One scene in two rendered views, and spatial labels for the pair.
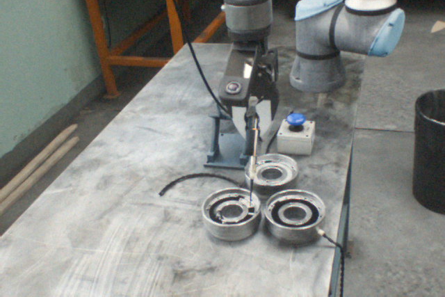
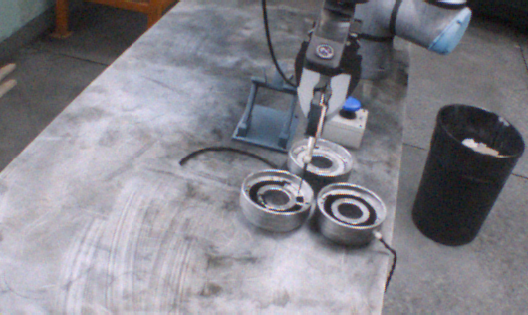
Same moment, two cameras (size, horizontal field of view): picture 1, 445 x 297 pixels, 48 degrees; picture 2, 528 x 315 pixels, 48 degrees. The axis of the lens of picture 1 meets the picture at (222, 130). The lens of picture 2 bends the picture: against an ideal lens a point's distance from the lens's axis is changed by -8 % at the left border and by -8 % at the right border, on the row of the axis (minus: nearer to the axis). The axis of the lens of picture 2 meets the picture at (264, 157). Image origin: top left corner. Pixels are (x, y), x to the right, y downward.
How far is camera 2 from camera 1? 0.20 m
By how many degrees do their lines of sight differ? 11
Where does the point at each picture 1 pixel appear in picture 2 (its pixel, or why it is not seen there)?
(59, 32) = not seen: outside the picture
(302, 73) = not seen: hidden behind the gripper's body
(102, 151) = (103, 99)
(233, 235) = (279, 225)
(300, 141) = (351, 130)
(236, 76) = (328, 39)
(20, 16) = not seen: outside the picture
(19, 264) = (19, 216)
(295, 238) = (350, 239)
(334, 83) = (382, 72)
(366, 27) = (433, 18)
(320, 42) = (378, 22)
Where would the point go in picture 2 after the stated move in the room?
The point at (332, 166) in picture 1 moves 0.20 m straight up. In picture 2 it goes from (383, 165) to (412, 65)
